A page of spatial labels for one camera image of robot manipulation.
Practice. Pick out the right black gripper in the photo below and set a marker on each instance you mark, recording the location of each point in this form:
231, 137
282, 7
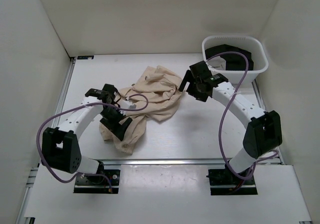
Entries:
188, 77

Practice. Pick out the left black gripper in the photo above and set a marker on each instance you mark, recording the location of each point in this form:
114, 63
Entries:
116, 128

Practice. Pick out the beige trousers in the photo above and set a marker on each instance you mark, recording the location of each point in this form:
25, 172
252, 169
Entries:
156, 95

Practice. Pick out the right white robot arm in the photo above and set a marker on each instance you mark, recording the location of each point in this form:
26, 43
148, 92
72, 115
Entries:
244, 110

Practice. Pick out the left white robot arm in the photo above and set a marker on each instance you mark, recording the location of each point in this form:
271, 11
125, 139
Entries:
60, 145

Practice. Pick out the black trousers in basket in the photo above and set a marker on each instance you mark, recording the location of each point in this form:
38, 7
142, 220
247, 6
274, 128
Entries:
229, 62

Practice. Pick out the white plastic basket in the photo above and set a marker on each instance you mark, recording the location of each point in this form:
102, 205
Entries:
248, 43

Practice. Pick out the white front cover plate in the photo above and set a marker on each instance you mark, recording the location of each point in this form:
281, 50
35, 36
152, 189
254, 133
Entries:
176, 194

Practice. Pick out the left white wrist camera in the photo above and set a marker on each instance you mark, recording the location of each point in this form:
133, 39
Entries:
126, 105

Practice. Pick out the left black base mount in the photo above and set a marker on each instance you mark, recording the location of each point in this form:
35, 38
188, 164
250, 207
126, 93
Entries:
107, 182

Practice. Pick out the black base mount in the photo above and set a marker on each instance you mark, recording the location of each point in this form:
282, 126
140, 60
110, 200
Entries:
107, 182
223, 183

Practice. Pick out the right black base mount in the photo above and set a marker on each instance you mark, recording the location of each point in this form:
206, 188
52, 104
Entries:
223, 183

